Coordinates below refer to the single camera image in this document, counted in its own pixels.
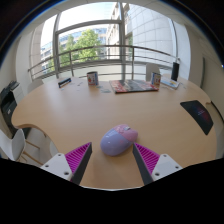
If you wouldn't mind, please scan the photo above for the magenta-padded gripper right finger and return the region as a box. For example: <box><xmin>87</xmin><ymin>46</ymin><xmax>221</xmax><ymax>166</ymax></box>
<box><xmin>132</xmin><ymin>142</ymin><xmax>184</xmax><ymax>186</ymax></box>

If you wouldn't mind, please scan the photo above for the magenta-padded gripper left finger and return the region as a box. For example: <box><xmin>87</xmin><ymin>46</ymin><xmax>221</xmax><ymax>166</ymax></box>
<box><xmin>40</xmin><ymin>142</ymin><xmax>93</xmax><ymax>186</ymax></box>

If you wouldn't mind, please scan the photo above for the lilac and pink computer mouse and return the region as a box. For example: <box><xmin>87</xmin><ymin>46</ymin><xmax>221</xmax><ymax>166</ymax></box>
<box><xmin>100</xmin><ymin>124</ymin><xmax>139</xmax><ymax>157</ymax></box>

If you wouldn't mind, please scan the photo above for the black mouse pad, red-blue print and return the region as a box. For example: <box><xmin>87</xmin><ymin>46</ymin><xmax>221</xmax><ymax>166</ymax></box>
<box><xmin>179</xmin><ymin>99</ymin><xmax>214</xmax><ymax>136</ymax></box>

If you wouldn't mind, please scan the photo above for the white chair with wooden legs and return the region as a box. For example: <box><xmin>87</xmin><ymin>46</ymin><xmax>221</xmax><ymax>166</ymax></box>
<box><xmin>0</xmin><ymin>128</ymin><xmax>46</xmax><ymax>167</ymax></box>

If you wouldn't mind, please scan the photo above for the black and white printer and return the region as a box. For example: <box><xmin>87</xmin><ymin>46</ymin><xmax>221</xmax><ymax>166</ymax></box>
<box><xmin>0</xmin><ymin>80</ymin><xmax>22</xmax><ymax>136</ymax></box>

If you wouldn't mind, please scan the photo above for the small dark blue stapler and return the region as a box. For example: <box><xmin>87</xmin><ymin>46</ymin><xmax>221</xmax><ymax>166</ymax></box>
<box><xmin>57</xmin><ymin>77</ymin><xmax>73</xmax><ymax>89</ymax></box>

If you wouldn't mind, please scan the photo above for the colourful closed magazine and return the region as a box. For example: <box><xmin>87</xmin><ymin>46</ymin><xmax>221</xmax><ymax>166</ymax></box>
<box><xmin>109</xmin><ymin>79</ymin><xmax>160</xmax><ymax>94</ymax></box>

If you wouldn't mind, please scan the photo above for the white mug with colourful print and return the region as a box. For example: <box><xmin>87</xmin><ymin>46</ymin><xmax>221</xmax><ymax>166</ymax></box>
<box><xmin>86</xmin><ymin>71</ymin><xmax>100</xmax><ymax>86</ymax></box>

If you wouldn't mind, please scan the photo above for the black cylinder bottle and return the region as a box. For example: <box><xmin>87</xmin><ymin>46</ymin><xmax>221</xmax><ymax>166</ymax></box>
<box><xmin>170</xmin><ymin>61</ymin><xmax>181</xmax><ymax>82</ymax></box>

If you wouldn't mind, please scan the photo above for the grey metal balcony railing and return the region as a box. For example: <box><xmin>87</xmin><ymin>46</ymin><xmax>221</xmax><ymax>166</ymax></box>
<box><xmin>27</xmin><ymin>44</ymin><xmax>183</xmax><ymax>81</ymax></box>

